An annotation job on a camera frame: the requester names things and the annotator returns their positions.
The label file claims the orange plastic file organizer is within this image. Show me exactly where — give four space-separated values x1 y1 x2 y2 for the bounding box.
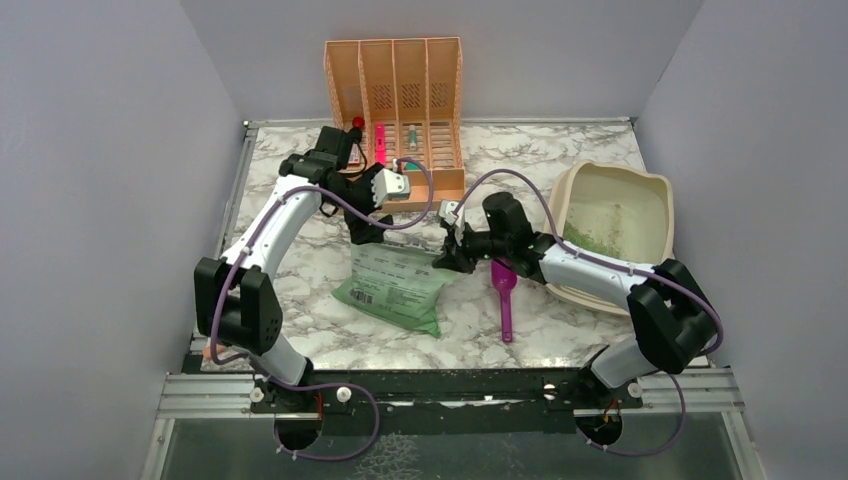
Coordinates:
323 37 466 212

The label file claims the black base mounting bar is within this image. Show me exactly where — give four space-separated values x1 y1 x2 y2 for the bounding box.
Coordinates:
182 354 647 439

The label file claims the purple litter scoop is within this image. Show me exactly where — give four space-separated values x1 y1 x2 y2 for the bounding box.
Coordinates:
490 259 517 343

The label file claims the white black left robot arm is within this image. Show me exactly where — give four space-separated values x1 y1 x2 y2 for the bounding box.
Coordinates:
193 126 409 411

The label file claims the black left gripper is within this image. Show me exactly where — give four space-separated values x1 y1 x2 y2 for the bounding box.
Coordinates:
325 163 393 243

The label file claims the green litter bag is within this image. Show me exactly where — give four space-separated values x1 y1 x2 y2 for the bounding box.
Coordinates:
332 243 457 338

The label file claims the green white glue stick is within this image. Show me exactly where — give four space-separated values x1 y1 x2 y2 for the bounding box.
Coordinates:
407 124 418 151

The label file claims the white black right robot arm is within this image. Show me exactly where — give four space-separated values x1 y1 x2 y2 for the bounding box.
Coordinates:
433 192 720 407

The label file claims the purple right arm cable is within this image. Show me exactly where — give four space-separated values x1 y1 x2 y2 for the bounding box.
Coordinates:
457 168 725 458

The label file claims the beige litter box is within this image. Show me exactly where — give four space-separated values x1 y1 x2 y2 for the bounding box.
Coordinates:
541 160 677 317

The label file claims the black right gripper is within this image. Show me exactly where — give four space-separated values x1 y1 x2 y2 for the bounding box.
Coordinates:
433 218 512 274

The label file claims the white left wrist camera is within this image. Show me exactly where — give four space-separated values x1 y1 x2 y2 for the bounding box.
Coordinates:
371 168 411 207

